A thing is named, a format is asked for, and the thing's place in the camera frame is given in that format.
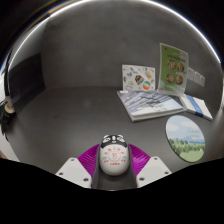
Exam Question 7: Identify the large grey-cover book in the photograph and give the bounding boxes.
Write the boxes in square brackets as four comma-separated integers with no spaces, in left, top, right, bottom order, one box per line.
[116,89,187,123]

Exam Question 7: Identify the green menu sign stand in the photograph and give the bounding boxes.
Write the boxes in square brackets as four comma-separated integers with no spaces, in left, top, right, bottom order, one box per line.
[157,42,190,98]

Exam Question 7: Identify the white and blue book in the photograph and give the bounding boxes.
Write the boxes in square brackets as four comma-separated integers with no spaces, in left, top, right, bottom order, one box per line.
[179,93,214,122]

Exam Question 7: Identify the white sticker sheet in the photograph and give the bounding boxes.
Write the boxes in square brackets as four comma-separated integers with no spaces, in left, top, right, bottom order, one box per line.
[121,64,157,92]

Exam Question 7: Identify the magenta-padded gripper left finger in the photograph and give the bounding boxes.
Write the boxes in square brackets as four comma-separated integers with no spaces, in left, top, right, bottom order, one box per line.
[54,143,102,190]

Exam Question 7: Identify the white panda-face computer mouse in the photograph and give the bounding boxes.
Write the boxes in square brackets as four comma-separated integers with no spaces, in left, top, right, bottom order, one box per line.
[98,134,130,177]

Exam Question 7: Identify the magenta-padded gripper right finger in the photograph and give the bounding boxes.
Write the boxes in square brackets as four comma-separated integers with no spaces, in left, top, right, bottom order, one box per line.
[128,143,173,189]

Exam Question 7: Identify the round landscape-print mouse pad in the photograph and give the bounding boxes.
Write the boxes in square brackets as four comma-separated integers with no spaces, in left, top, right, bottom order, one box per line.
[165,114,207,164]

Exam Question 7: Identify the white wall switches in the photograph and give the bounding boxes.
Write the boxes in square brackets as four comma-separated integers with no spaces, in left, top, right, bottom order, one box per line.
[187,67,207,88]

